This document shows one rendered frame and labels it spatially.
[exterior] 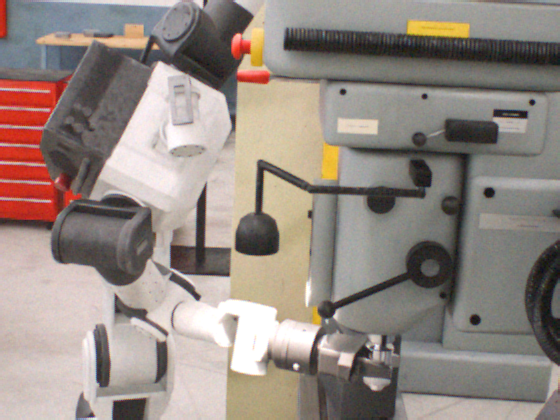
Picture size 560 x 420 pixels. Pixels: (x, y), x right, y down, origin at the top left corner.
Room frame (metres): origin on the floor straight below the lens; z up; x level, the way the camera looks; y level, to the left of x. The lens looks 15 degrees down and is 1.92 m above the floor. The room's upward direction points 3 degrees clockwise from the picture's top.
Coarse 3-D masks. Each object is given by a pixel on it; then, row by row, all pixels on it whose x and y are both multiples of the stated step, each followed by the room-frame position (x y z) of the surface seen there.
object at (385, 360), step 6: (366, 354) 1.53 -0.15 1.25; (372, 360) 1.52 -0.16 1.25; (378, 360) 1.52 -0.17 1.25; (384, 360) 1.52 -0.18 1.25; (390, 360) 1.53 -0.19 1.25; (390, 366) 1.53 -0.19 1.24; (366, 378) 1.53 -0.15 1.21; (372, 378) 1.52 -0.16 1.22; (372, 384) 1.52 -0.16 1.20; (378, 384) 1.52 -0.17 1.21; (384, 384) 1.52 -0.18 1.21
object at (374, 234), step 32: (352, 160) 1.46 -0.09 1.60; (384, 160) 1.44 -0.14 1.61; (448, 160) 1.45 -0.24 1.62; (448, 192) 1.44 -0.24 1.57; (352, 224) 1.45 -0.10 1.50; (384, 224) 1.44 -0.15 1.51; (416, 224) 1.44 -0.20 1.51; (448, 224) 1.45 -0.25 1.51; (352, 256) 1.45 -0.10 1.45; (384, 256) 1.44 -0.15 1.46; (352, 288) 1.45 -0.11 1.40; (416, 288) 1.44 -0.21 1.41; (448, 288) 1.45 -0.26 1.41; (352, 320) 1.47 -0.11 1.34; (384, 320) 1.46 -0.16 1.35; (416, 320) 1.46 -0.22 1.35
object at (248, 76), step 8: (240, 72) 1.63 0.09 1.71; (248, 72) 1.63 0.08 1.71; (256, 72) 1.63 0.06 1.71; (264, 72) 1.63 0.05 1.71; (240, 80) 1.63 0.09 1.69; (248, 80) 1.63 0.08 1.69; (256, 80) 1.63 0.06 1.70; (264, 80) 1.63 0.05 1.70; (272, 80) 1.63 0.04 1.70; (280, 80) 1.63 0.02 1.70; (288, 80) 1.63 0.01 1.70; (296, 80) 1.63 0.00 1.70; (304, 80) 1.63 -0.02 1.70; (312, 80) 1.63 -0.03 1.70
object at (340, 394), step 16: (320, 320) 2.05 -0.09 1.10; (400, 336) 1.87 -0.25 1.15; (400, 352) 1.87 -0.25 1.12; (336, 384) 1.89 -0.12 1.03; (352, 384) 1.85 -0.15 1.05; (336, 400) 1.88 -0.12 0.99; (352, 400) 1.85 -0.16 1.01; (368, 400) 1.86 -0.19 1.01; (384, 400) 1.86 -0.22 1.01; (352, 416) 1.85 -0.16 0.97; (368, 416) 1.86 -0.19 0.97; (384, 416) 1.86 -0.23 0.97
